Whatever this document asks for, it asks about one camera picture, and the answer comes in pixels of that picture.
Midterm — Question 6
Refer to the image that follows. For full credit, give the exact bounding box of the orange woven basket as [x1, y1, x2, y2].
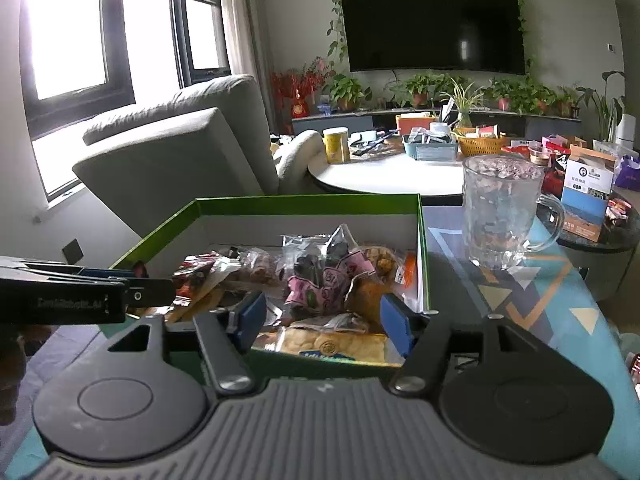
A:
[456, 127, 508, 157]

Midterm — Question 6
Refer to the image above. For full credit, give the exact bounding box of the pink black snack packet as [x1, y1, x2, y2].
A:
[282, 255, 371, 316]

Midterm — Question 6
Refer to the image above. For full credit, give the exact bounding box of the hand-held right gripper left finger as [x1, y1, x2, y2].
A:
[107, 290, 268, 395]

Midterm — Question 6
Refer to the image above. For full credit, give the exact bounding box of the yellow can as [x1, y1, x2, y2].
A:
[322, 127, 352, 165]

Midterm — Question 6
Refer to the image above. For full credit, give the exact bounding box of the brown bun packet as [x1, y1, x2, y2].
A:
[347, 280, 396, 333]

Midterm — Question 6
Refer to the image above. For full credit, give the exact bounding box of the red flower arrangement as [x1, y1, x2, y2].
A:
[270, 57, 333, 118]

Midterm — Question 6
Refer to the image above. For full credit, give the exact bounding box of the black framed window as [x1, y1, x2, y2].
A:
[17, 0, 231, 141]

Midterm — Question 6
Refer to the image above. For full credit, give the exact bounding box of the orange storage box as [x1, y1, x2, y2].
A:
[395, 114, 437, 136]

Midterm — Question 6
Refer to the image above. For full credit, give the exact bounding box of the person's left hand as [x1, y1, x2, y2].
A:
[0, 326, 53, 426]

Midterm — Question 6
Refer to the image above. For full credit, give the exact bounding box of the tall leafy plant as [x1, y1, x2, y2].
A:
[575, 70, 626, 143]

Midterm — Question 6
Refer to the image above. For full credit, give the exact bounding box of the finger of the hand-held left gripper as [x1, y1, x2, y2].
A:
[124, 278, 177, 307]
[77, 267, 138, 281]

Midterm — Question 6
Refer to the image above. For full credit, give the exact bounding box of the round white table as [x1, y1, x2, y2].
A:
[307, 147, 468, 197]

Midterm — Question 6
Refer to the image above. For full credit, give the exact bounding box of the pale curtain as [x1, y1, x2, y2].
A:
[217, 0, 276, 136]

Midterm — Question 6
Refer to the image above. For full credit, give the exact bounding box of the orange snack packet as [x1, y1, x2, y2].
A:
[400, 252, 418, 291]

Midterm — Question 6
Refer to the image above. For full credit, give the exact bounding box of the clear packet with dark cake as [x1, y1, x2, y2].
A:
[320, 224, 361, 271]

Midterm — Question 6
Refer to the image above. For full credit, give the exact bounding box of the clear packet with brown cake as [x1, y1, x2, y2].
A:
[239, 247, 286, 288]

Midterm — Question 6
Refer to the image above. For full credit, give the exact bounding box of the purple paper bag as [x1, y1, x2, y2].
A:
[614, 155, 640, 188]

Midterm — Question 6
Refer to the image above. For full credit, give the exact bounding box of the potted green plant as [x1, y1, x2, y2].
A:
[522, 82, 581, 118]
[325, 74, 371, 112]
[405, 72, 451, 110]
[385, 80, 413, 109]
[482, 77, 526, 113]

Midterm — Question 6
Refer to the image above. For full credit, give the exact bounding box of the spider plant in vase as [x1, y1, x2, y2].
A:
[439, 77, 483, 130]

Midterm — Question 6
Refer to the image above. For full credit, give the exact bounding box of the tan paper snack packet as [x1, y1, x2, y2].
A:
[165, 285, 226, 323]

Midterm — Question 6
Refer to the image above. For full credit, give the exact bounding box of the dark round side table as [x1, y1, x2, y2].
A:
[552, 187, 640, 301]

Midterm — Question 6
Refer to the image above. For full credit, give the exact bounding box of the clear glass mug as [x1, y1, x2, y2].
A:
[461, 155, 565, 268]

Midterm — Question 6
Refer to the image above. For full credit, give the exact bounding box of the white blue cardboard carton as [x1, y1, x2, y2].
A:
[560, 145, 618, 243]

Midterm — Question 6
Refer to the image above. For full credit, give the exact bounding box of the black wall television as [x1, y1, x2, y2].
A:
[337, 0, 527, 75]

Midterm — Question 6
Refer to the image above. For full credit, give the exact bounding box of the fried pastry packet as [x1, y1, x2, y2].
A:
[360, 245, 406, 286]

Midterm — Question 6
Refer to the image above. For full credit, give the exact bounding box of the grey television cabinet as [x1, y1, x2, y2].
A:
[291, 107, 583, 141]

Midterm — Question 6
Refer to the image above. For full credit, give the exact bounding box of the green cardboard box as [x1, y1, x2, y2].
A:
[107, 193, 432, 366]

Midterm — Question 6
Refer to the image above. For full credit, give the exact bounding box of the black wall socket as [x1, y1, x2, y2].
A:
[61, 238, 85, 264]

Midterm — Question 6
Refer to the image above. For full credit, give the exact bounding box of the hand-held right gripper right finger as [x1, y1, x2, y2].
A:
[380, 292, 538, 395]

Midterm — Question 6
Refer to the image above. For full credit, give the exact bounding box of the white air purifier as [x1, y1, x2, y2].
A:
[615, 114, 638, 148]

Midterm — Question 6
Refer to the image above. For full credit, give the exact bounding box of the grey armchair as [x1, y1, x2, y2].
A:
[72, 74, 326, 241]

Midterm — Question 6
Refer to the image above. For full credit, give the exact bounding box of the blue plastic basket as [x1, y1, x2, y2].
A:
[402, 132, 460, 162]

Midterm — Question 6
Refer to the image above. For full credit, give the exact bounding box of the yellow pastry snack packet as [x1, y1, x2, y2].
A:
[252, 325, 406, 365]

